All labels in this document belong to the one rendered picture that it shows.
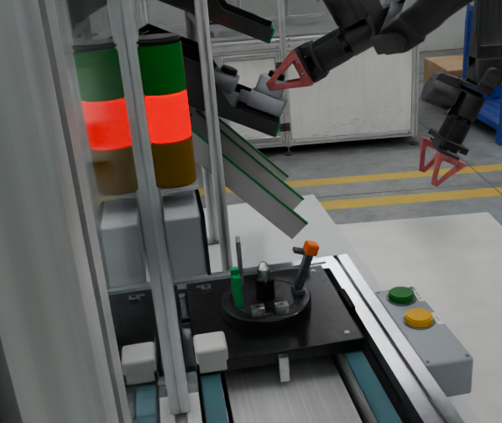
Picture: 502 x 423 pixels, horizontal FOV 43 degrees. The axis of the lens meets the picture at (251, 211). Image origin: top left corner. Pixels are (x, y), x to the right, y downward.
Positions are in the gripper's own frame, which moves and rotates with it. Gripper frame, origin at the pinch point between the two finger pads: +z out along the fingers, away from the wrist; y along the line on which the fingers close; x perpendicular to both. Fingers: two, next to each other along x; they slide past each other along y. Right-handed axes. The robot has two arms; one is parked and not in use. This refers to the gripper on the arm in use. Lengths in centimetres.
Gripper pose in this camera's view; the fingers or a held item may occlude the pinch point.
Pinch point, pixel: (274, 83)
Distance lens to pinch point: 115.4
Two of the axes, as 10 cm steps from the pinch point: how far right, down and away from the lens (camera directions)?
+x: 4.9, 8.5, 1.7
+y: -1.8, 2.9, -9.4
